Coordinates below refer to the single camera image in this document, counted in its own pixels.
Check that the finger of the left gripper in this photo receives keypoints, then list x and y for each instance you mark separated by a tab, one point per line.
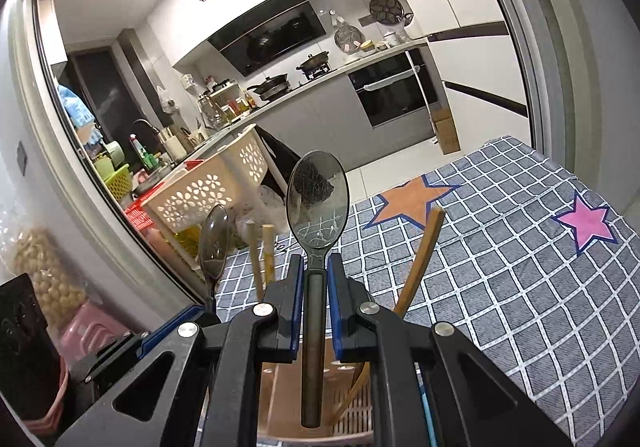
120	355

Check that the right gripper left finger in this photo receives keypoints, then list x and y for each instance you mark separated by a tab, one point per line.
199	386

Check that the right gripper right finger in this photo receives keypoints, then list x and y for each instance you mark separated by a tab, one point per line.
430	386

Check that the dark translucent spoon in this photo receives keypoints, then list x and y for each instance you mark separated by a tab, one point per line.
317	207
213	249

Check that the pink plastic stool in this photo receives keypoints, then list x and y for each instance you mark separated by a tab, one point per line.
89	331

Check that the bag of peanuts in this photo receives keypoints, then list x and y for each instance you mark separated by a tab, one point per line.
33	251

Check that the red plastic basket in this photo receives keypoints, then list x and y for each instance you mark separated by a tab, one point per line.
136	215

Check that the beige flower-pattern storage cart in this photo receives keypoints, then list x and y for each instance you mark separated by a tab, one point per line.
231	177

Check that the grey checked tablecloth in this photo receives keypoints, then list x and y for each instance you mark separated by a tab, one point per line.
542	274

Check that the cardboard box on floor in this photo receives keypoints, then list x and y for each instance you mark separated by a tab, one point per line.
445	130

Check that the black wok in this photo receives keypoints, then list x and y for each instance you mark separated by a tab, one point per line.
271	87

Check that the built-in black oven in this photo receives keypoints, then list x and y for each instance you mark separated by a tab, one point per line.
394	87

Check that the black pot on stove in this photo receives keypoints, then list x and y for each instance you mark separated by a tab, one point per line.
315	66

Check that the black range hood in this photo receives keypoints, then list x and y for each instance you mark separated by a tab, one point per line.
267	32

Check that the round black baking pan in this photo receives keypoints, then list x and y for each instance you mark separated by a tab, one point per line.
387	13

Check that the white refrigerator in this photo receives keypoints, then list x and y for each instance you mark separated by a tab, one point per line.
475	57

